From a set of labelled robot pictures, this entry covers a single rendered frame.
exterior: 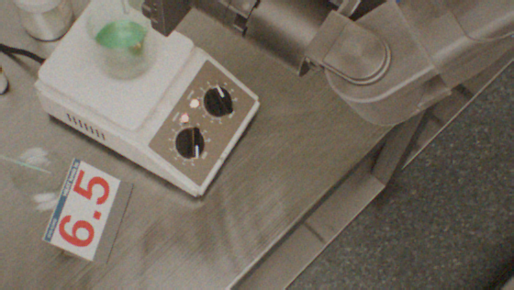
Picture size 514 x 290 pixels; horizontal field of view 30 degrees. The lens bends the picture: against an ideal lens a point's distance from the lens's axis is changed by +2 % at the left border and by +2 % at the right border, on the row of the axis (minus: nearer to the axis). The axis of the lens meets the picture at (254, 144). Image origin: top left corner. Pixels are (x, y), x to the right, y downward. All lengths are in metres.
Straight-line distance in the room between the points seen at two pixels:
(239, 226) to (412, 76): 0.42
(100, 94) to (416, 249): 0.98
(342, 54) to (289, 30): 0.06
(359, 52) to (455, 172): 1.27
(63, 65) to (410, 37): 0.45
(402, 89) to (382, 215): 1.20
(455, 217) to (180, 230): 0.93
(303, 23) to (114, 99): 0.34
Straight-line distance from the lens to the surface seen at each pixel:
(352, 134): 1.03
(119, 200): 1.00
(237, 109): 0.99
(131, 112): 0.94
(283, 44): 0.66
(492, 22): 0.62
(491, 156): 1.90
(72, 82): 0.96
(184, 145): 0.96
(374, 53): 0.61
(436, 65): 0.62
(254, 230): 0.99
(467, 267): 1.81
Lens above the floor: 1.70
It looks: 68 degrees down
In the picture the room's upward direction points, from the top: 6 degrees clockwise
